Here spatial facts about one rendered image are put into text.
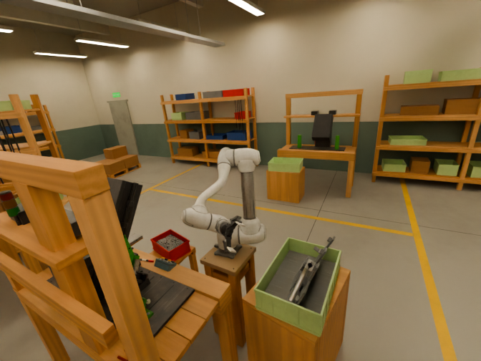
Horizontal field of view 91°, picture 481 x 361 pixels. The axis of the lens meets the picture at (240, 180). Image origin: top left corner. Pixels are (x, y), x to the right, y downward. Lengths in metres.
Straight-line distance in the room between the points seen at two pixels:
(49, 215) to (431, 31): 6.32
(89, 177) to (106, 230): 0.19
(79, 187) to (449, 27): 6.28
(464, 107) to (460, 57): 0.99
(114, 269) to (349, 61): 5.98
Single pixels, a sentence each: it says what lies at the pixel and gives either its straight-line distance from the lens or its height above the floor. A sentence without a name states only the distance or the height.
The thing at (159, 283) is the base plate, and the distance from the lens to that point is 1.90.
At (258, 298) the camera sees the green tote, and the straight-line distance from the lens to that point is 1.66.
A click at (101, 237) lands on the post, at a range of 0.92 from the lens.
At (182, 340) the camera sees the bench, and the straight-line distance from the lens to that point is 1.58.
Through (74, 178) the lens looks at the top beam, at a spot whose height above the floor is 1.92.
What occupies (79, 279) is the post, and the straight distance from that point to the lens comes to 1.41.
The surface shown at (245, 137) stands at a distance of 6.54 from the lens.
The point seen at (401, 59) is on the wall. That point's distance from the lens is 6.27.
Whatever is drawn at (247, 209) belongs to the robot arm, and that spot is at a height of 1.27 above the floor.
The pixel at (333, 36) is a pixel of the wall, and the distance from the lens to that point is 6.39.
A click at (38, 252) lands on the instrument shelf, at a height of 1.54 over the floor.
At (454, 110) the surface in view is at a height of 1.50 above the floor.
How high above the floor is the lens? 2.12
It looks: 21 degrees down
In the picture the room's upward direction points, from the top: 5 degrees counter-clockwise
